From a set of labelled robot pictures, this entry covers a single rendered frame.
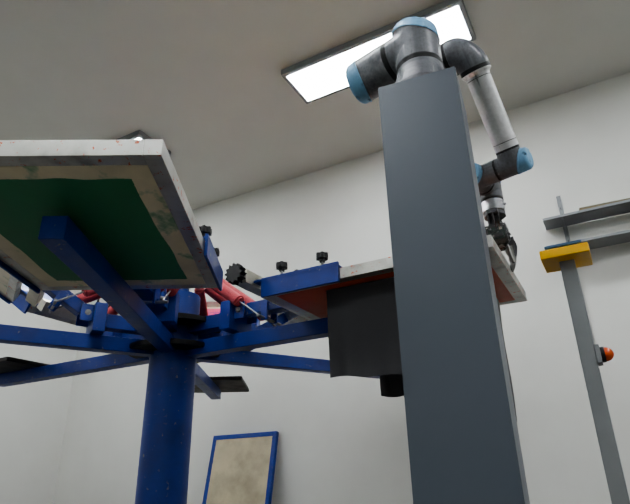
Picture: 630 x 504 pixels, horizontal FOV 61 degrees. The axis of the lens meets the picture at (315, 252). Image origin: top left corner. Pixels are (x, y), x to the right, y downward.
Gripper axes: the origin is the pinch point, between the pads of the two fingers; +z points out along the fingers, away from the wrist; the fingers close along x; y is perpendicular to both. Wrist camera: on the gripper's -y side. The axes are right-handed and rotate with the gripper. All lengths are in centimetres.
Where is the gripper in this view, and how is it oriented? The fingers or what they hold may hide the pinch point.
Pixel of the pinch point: (505, 270)
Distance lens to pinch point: 188.4
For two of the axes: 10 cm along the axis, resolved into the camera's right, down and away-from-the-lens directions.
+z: 0.2, 9.2, -4.0
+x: 8.8, -2.1, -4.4
